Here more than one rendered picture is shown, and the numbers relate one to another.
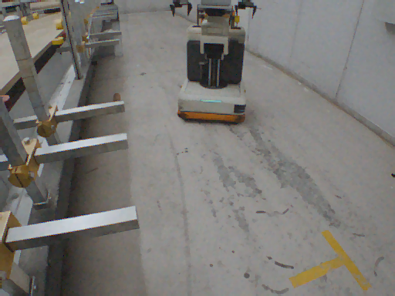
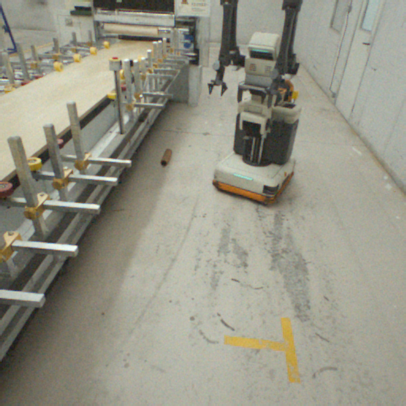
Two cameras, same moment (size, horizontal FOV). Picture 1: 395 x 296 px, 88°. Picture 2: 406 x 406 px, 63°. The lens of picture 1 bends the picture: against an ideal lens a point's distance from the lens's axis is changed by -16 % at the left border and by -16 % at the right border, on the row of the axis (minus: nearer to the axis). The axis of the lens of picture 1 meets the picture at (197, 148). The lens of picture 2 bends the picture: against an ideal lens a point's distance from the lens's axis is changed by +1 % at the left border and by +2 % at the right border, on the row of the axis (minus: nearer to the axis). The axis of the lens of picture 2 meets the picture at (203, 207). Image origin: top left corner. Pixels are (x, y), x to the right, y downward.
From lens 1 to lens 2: 1.11 m
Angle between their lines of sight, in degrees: 17
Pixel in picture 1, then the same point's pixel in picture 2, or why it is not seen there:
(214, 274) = (169, 308)
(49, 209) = not seen: hidden behind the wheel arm
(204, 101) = (235, 175)
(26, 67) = (75, 129)
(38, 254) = (53, 222)
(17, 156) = (59, 174)
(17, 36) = (72, 112)
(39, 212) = not seen: hidden behind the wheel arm
